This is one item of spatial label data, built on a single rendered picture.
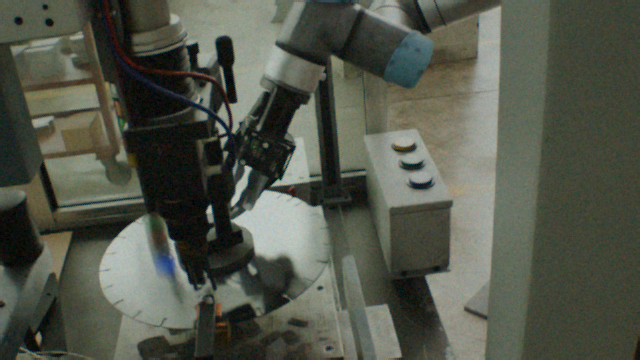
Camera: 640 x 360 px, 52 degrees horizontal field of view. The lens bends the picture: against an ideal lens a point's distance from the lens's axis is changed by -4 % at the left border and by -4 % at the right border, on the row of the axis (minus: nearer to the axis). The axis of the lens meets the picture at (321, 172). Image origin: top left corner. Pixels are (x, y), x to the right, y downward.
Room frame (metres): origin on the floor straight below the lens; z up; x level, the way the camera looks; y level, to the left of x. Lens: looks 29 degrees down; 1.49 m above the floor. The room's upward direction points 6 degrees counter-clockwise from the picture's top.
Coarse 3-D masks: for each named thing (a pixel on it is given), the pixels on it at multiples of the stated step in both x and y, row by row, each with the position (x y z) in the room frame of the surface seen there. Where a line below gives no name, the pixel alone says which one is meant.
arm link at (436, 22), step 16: (384, 0) 0.96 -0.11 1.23; (400, 0) 0.95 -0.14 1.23; (416, 0) 0.94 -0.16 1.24; (432, 0) 0.93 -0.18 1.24; (448, 0) 0.93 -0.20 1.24; (464, 0) 0.92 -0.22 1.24; (480, 0) 0.92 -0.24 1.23; (496, 0) 0.92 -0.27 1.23; (416, 16) 0.93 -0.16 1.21; (432, 16) 0.93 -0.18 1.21; (448, 16) 0.93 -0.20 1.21; (464, 16) 0.93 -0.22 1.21; (432, 32) 0.95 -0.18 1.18
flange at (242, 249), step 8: (248, 232) 0.81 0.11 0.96; (248, 240) 0.79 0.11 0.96; (232, 248) 0.77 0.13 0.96; (240, 248) 0.77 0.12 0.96; (248, 248) 0.77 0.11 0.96; (176, 256) 0.77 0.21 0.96; (208, 256) 0.76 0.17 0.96; (216, 256) 0.76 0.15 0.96; (224, 256) 0.75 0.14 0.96; (232, 256) 0.75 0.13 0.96; (240, 256) 0.75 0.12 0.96; (248, 256) 0.76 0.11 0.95; (216, 264) 0.74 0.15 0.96; (224, 264) 0.74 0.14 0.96; (232, 264) 0.74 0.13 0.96
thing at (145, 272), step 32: (160, 224) 0.87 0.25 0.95; (256, 224) 0.84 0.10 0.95; (288, 224) 0.84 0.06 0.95; (320, 224) 0.83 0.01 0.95; (128, 256) 0.79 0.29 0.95; (160, 256) 0.78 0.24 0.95; (256, 256) 0.76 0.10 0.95; (288, 256) 0.76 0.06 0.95; (320, 256) 0.75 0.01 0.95; (128, 288) 0.72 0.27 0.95; (160, 288) 0.71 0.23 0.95; (192, 288) 0.70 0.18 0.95; (224, 288) 0.70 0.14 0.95; (256, 288) 0.69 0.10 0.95; (288, 288) 0.69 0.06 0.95; (160, 320) 0.64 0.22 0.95; (192, 320) 0.64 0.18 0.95; (224, 320) 0.63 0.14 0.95
